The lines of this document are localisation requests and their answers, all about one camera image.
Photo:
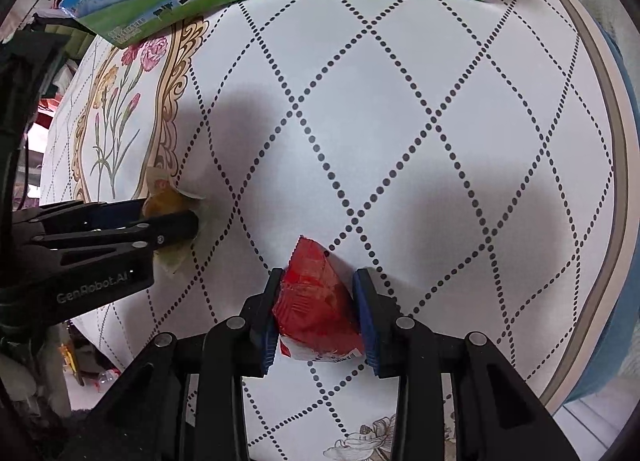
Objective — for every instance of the small yellow snack packet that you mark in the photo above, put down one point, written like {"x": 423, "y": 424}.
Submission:
{"x": 165, "y": 202}

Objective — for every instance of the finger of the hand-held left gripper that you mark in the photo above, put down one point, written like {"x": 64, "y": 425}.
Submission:
{"x": 100, "y": 213}
{"x": 150, "y": 236}

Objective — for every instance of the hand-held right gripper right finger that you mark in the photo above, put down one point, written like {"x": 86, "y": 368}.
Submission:
{"x": 367, "y": 326}

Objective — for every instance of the pile of clothes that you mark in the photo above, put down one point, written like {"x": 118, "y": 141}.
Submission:
{"x": 55, "y": 86}

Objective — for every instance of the red snack packet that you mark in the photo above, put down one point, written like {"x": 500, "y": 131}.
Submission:
{"x": 310, "y": 301}

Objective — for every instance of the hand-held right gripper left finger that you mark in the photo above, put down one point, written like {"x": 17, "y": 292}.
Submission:
{"x": 267, "y": 333}

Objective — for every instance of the blue blanket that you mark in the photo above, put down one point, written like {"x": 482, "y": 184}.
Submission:
{"x": 607, "y": 361}

